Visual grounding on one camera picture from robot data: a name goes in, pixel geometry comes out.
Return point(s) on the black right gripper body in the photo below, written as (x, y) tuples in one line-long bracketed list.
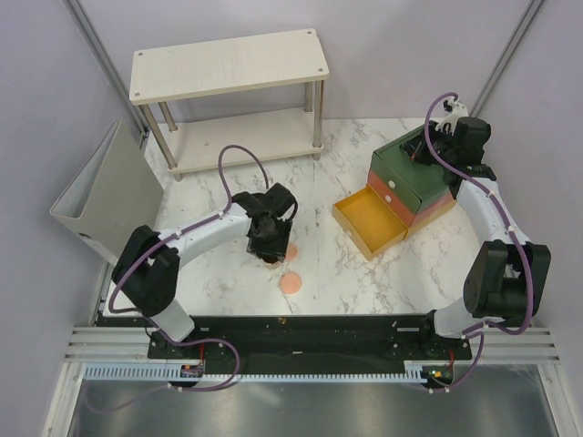
[(439, 141)]

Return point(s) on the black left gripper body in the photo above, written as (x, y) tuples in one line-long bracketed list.
[(274, 242)]

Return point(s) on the gold black round jar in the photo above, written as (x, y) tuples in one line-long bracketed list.
[(273, 263)]

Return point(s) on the green drawer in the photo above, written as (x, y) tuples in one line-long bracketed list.
[(394, 168)]

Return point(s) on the coral drawer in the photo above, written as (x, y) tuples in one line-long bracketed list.
[(390, 199)]

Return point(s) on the yellow drawer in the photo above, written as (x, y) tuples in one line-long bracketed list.
[(371, 225)]

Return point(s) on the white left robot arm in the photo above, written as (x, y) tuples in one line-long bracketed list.
[(148, 268)]

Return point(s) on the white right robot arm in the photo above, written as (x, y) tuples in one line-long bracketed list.
[(505, 283)]

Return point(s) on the green drawer box housing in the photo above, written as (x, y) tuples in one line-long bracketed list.
[(429, 183)]

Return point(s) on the coral drawer box housing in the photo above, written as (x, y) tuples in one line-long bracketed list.
[(418, 213)]

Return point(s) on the yellow drawer box housing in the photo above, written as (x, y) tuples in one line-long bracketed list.
[(429, 218)]

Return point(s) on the grey file holder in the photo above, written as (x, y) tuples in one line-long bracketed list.
[(115, 192)]

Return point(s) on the white wooden two-tier shelf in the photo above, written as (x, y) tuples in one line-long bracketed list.
[(163, 75)]

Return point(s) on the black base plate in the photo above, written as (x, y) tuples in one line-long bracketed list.
[(312, 345)]

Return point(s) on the right blue cable duct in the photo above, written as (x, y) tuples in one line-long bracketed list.
[(444, 373)]

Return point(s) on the blue cable duct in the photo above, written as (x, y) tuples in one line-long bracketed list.
[(162, 371), (444, 373)]

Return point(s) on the aluminium frame rail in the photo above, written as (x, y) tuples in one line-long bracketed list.
[(104, 344)]

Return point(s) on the left blue cable duct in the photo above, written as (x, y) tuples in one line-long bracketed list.
[(162, 371)]

